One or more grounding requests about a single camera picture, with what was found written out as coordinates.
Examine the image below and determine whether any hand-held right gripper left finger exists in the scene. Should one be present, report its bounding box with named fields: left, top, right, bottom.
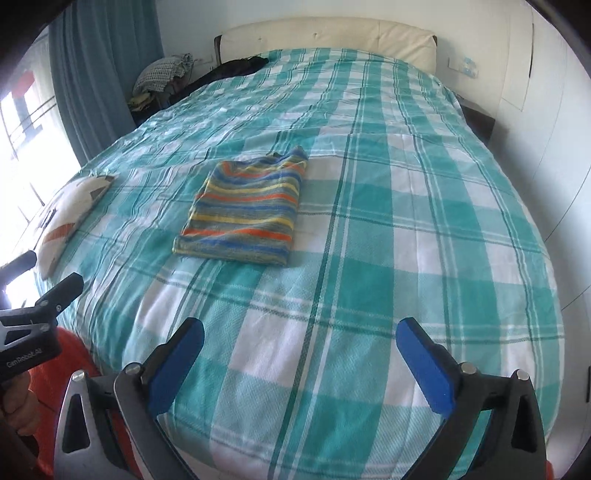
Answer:
left=53, top=318, right=205, bottom=480

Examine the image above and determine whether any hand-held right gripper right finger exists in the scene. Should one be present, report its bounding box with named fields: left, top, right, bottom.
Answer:
left=397, top=317, right=549, bottom=480

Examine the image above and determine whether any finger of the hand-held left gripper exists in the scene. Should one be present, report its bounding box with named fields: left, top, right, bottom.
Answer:
left=0, top=272, right=85, bottom=330
left=0, top=250, right=38, bottom=289

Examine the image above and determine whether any striped knit shirt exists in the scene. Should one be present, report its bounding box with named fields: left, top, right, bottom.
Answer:
left=172, top=146, right=309, bottom=268

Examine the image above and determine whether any pile of clothes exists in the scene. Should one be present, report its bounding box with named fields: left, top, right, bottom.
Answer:
left=129, top=53, right=197, bottom=114

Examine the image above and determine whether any person's left hand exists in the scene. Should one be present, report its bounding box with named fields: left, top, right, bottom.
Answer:
left=0, top=371, right=43, bottom=462

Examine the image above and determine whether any orange cloth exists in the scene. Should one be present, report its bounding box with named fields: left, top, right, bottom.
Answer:
left=25, top=327, right=555, bottom=480

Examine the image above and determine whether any patterned white pillow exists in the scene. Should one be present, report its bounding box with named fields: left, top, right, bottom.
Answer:
left=37, top=174, right=116, bottom=282

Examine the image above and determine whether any window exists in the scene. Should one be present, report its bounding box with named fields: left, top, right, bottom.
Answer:
left=0, top=69, right=84, bottom=319

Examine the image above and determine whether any teal plaid blanket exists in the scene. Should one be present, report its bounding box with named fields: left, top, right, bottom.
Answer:
left=34, top=46, right=566, bottom=480

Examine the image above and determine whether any blue-grey curtain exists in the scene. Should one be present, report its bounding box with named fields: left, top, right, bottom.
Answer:
left=48, top=0, right=164, bottom=167

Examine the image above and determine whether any dark nightstand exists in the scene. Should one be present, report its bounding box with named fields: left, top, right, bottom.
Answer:
left=455, top=92, right=497, bottom=146

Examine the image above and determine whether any dark cloth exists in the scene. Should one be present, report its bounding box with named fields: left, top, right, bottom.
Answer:
left=168, top=56, right=269, bottom=100

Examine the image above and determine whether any cream padded headboard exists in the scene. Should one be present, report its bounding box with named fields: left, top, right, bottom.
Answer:
left=215, top=16, right=438, bottom=75

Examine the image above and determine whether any white wall socket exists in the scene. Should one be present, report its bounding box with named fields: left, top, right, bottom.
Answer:
left=448, top=56, right=480, bottom=77

